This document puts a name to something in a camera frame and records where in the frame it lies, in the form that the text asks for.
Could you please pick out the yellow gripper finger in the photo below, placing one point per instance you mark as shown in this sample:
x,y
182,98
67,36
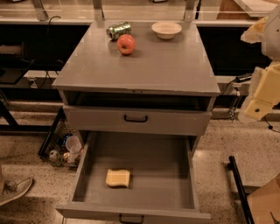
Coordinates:
x,y
254,33
263,93

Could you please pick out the yellow sponge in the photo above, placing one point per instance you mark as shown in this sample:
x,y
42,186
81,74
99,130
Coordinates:
x,y
117,178

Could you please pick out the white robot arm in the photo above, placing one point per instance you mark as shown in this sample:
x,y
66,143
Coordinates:
x,y
270,45

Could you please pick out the grey drawer cabinet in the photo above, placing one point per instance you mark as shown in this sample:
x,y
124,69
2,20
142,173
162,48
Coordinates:
x,y
160,74

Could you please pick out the open grey middle drawer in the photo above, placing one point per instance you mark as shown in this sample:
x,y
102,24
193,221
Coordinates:
x,y
161,185

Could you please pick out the closed grey upper drawer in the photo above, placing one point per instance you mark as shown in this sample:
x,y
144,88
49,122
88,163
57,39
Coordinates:
x,y
149,121

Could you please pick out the white bowl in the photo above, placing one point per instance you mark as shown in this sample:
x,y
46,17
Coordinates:
x,y
166,30

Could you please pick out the cardboard box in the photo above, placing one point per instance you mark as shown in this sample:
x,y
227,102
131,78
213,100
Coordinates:
x,y
264,203

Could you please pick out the red apple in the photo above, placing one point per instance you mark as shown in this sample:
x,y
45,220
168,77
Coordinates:
x,y
126,44

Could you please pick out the green soda can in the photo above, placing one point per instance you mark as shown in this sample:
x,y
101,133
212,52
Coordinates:
x,y
115,31

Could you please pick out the clear plastic cup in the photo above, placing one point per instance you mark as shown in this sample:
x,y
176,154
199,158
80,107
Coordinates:
x,y
73,145

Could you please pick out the grey shoe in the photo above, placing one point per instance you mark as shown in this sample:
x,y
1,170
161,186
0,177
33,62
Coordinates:
x,y
12,190

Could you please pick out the black power adapter with cable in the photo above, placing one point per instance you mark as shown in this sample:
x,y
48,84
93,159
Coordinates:
x,y
233,93

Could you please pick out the black metal frame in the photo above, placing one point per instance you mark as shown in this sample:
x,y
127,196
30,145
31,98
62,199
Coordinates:
x,y
232,165

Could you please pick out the wire basket with trash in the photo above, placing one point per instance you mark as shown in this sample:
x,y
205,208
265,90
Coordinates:
x,y
53,149

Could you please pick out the black table leg frame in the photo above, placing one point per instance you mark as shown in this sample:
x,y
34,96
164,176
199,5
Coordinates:
x,y
20,117

